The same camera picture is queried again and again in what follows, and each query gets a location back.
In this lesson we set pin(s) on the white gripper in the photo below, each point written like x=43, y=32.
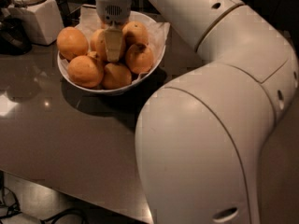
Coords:
x=113, y=8

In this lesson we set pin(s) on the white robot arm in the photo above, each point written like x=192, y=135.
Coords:
x=198, y=139

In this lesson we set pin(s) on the white ceramic bowl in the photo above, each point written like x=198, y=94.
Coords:
x=124, y=89

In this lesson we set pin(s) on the orange in centre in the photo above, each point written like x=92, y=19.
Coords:
x=99, y=46

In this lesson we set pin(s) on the orange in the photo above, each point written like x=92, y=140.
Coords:
x=71, y=43
x=85, y=71
x=135, y=32
x=139, y=58
x=117, y=75
x=99, y=46

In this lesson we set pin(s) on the orange upper right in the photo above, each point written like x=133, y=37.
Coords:
x=135, y=32

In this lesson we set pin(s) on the white paper napkin liner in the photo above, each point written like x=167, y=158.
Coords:
x=157, y=38

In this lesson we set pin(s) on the orange right side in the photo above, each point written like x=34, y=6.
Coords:
x=139, y=58

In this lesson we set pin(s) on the orange front centre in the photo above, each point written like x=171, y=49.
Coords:
x=117, y=75

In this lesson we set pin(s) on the orange at far left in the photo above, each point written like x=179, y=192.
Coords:
x=71, y=43

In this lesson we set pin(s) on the orange front left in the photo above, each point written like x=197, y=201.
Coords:
x=85, y=71

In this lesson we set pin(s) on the dark holder behind canister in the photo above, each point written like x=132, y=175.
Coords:
x=64, y=11

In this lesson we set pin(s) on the white ceramic canister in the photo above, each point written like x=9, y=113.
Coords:
x=41, y=19

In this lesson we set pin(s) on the black appliance at left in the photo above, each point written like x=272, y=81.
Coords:
x=13, y=39

